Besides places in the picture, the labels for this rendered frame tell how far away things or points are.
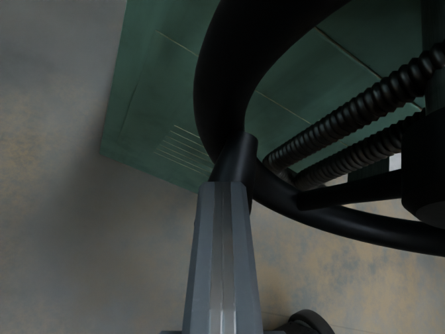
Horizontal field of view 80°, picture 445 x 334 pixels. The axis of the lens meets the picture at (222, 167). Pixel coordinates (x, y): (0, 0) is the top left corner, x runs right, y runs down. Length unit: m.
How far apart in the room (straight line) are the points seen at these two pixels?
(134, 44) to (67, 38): 0.68
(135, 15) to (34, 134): 0.62
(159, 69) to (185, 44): 0.07
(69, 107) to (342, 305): 1.26
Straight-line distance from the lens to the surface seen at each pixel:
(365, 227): 0.28
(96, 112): 0.96
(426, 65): 0.21
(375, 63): 0.36
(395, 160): 0.53
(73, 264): 0.87
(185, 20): 0.35
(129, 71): 0.47
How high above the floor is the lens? 0.87
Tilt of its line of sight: 59 degrees down
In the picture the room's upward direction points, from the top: 61 degrees clockwise
